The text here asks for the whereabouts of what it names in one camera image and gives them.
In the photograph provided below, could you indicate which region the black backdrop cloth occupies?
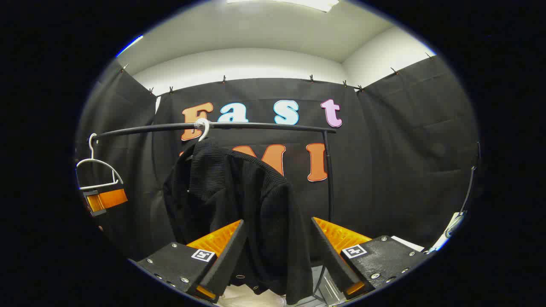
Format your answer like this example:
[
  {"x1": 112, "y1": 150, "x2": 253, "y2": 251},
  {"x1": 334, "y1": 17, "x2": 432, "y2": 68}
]
[{"x1": 76, "y1": 55, "x2": 480, "y2": 265}]

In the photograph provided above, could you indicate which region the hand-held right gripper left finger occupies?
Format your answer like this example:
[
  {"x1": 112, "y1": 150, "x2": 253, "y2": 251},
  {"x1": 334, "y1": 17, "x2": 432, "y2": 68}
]
[{"x1": 136, "y1": 219, "x2": 249, "y2": 304}]

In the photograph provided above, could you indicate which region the grey ribbed metal panel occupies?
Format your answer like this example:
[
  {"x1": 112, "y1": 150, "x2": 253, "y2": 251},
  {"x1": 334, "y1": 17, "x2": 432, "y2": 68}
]
[{"x1": 316, "y1": 266, "x2": 346, "y2": 305}]

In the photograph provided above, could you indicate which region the white laundry hamper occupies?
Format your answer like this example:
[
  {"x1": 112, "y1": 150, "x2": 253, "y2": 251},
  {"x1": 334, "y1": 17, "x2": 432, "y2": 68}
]
[{"x1": 218, "y1": 285, "x2": 287, "y2": 307}]

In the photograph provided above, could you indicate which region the black knit jacket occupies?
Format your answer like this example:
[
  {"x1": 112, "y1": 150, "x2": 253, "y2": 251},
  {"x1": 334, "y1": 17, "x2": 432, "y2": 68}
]
[{"x1": 162, "y1": 139, "x2": 314, "y2": 305}]

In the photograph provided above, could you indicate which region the black metal clothes rack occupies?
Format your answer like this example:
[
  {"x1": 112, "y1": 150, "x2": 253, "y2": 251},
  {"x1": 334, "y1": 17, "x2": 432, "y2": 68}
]
[{"x1": 92, "y1": 122, "x2": 338, "y2": 299}]

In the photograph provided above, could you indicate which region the white plastic clothes hanger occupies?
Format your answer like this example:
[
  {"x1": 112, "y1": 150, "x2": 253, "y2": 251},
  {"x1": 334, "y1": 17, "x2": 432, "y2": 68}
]
[
  {"x1": 194, "y1": 119, "x2": 211, "y2": 142},
  {"x1": 76, "y1": 133, "x2": 124, "y2": 191}
]

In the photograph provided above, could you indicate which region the ceiling light panel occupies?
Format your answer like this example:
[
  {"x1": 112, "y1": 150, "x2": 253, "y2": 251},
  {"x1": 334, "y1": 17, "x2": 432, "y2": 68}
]
[{"x1": 226, "y1": 0, "x2": 340, "y2": 12}]

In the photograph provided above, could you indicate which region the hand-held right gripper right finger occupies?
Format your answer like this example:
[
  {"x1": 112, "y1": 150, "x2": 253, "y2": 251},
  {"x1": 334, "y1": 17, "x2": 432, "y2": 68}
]
[{"x1": 311, "y1": 217, "x2": 429, "y2": 299}]

